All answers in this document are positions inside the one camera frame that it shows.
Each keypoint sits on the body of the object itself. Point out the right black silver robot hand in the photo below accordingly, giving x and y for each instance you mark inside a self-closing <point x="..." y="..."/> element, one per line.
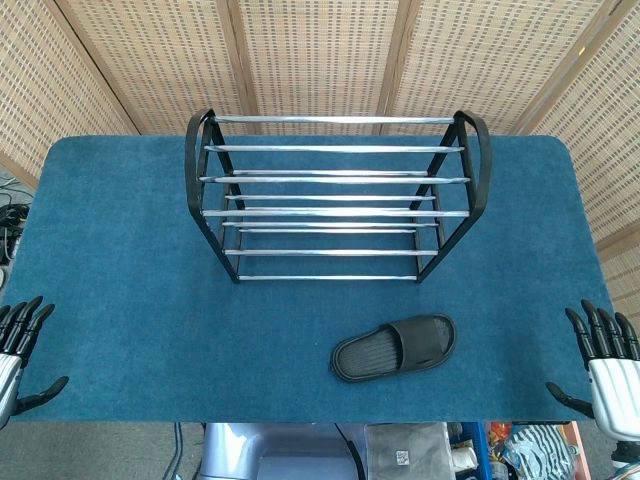
<point x="617" y="390"/>

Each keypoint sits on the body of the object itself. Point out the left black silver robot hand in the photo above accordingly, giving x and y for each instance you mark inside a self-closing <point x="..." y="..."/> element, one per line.
<point x="10" y="370"/>

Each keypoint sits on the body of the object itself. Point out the black slide sandal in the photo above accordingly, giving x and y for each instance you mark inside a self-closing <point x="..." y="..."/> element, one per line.
<point x="400" y="345"/>

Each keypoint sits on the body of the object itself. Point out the striped plastic bag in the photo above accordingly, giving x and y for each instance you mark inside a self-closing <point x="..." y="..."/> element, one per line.
<point x="540" y="452"/>

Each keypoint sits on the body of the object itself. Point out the orange packet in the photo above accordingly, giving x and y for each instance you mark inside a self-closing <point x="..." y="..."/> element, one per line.
<point x="501" y="429"/>

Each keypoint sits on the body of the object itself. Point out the blue carpet table mat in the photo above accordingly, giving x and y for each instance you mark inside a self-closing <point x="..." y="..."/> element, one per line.
<point x="150" y="325"/>

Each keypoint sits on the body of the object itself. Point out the blue crate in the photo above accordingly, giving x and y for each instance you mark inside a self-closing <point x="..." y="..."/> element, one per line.
<point x="477" y="445"/>

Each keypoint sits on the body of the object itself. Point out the grey pouch with label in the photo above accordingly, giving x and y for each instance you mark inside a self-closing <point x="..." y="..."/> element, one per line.
<point x="405" y="450"/>

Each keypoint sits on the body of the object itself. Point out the grey robot torso base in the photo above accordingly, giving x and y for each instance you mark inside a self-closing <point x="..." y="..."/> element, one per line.
<point x="280" y="450"/>

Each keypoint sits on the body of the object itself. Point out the woven bamboo folding screen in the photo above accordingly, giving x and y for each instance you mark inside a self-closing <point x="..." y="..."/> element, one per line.
<point x="320" y="55"/>

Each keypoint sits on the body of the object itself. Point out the black frame metal shoe rack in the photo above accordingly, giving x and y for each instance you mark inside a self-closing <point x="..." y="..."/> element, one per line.
<point x="335" y="149"/>

